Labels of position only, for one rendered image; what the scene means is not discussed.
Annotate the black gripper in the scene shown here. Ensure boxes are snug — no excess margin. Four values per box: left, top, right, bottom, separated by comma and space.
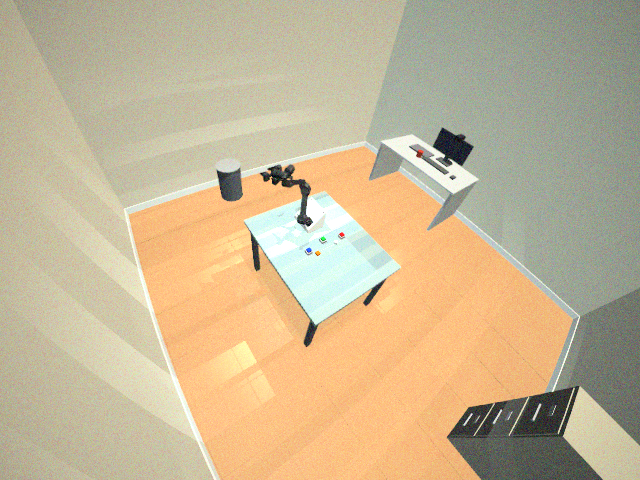
260, 164, 282, 182

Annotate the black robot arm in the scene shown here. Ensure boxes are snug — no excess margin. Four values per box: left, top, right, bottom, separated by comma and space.
271, 165, 313, 227

